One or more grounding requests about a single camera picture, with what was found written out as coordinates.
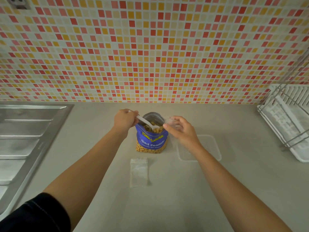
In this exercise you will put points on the blue foil peanuts package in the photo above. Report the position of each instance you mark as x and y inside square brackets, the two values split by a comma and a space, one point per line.
[150, 142]

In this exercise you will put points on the stack of clear plastic bags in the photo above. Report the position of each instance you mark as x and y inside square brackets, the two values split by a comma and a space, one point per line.
[138, 173]

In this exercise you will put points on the black shirt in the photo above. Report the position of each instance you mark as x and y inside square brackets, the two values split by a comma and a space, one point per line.
[36, 215]

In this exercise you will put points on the grey wall socket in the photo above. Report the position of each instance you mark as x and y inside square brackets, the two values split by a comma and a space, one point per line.
[18, 2]

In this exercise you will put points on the stainless steel sink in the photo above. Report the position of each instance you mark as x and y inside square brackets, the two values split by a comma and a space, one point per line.
[24, 142]

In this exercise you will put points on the clear plastic container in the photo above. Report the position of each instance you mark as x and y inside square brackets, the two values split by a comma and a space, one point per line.
[210, 147]

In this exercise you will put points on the small clear plastic bag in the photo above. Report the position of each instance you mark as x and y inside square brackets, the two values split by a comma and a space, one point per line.
[172, 121]

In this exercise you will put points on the person's left hand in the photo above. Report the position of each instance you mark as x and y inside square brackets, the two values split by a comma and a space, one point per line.
[124, 119]

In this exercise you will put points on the person's right forearm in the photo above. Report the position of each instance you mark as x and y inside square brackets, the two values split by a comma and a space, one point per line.
[236, 198]

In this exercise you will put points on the white plastic spoon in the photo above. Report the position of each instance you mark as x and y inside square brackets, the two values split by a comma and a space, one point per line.
[147, 122]

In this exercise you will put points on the person's left forearm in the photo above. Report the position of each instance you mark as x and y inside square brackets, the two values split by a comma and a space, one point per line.
[91, 171]

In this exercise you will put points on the person's right hand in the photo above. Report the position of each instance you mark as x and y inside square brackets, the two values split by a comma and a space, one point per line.
[186, 135]

